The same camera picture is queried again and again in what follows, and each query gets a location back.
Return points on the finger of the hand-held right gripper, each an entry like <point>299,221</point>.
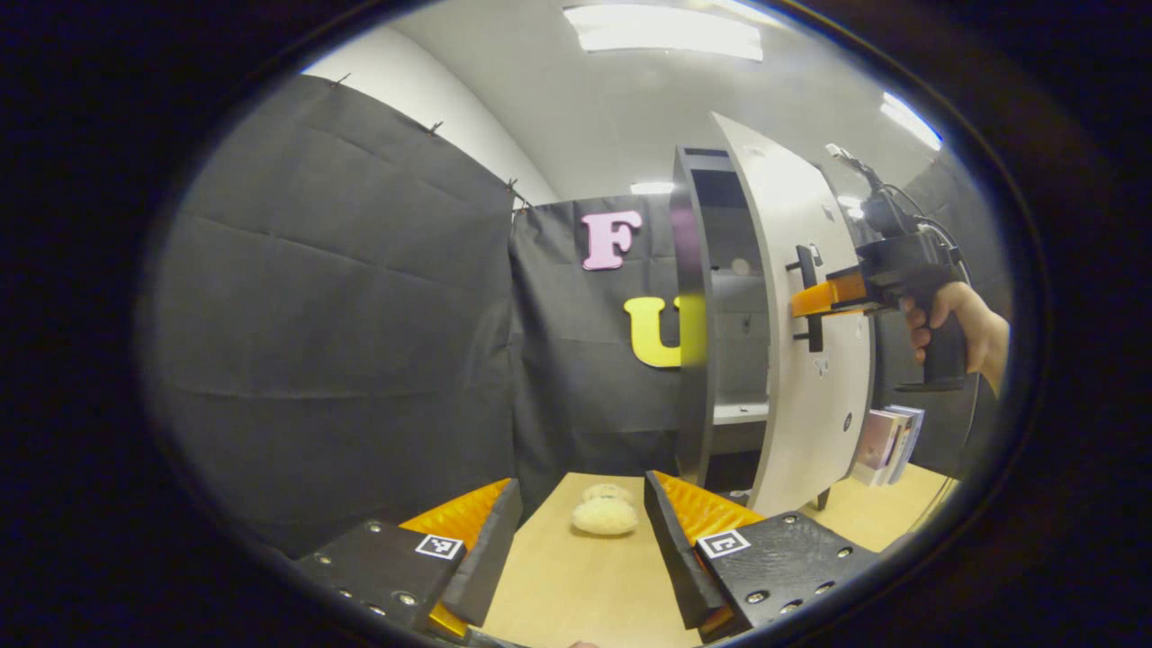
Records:
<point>832,297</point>

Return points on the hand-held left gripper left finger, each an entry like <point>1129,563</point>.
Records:
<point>490,558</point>

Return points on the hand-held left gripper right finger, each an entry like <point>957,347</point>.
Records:
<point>675,558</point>

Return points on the white cabinet door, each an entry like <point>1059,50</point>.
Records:
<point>810,423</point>

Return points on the grey cabinet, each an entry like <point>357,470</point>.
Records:
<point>693,405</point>

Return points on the cream plush toy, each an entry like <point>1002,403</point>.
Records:
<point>605,515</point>

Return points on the ceiling light panel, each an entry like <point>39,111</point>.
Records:
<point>652,188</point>
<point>911,120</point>
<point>666,31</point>

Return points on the grey blue book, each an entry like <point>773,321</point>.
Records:
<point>913,432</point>

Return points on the white book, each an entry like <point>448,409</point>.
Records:
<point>900,441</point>

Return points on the black backdrop cloth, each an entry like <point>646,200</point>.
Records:
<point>315,315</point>

